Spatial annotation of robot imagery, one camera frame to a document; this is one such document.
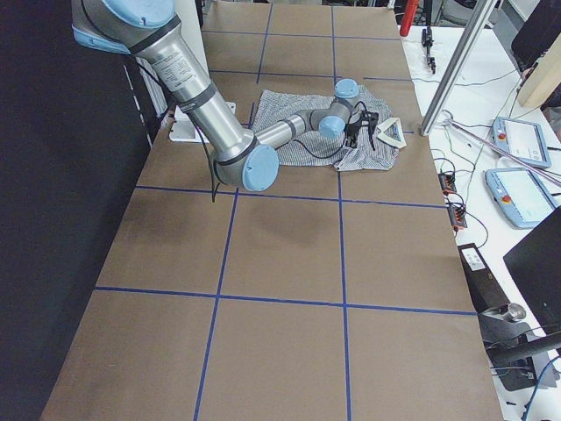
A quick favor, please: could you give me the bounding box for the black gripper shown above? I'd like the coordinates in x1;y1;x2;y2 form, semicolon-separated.
344;114;363;147

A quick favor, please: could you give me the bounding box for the striped polo shirt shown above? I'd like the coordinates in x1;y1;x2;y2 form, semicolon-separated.
252;89;399;171

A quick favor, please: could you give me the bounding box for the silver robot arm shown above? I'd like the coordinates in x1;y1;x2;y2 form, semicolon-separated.
71;1;361;191

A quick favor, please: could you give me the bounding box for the upper orange connector block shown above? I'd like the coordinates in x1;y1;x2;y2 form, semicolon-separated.
438;173;457;196

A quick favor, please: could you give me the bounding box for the orange connector block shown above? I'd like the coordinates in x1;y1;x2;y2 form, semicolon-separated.
438;173;457;196
448;204;467;232

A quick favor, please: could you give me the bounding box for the black tripod stick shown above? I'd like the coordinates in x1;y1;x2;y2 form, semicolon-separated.
422;25;436;75

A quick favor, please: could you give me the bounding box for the lower orange connector block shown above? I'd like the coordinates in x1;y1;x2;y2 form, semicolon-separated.
448;204;467;232

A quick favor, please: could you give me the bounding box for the red cylinder object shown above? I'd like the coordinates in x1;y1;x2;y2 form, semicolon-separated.
400;0;420;37

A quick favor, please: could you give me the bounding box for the upper teach pendant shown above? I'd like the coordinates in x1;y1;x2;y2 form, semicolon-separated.
492;117;551;169

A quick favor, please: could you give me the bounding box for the teach pendant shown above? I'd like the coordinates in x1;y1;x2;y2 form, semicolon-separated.
492;117;551;169
484;168;557;229

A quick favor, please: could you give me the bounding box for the lower teach pendant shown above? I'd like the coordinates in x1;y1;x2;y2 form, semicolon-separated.
484;168;557;229

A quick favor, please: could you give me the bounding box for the black box with label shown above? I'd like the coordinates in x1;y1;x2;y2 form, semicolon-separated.
458;243;510;313

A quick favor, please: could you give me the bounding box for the wooden board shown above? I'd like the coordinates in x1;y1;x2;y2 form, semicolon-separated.
518;36;561;108

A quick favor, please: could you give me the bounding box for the black monitor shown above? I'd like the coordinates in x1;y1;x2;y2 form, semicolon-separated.
503;208;560;326

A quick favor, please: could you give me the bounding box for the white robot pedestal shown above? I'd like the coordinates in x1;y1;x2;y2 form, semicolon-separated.
157;1;214;143

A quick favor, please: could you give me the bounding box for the aluminium frame post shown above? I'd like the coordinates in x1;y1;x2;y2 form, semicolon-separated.
420;0;495;136

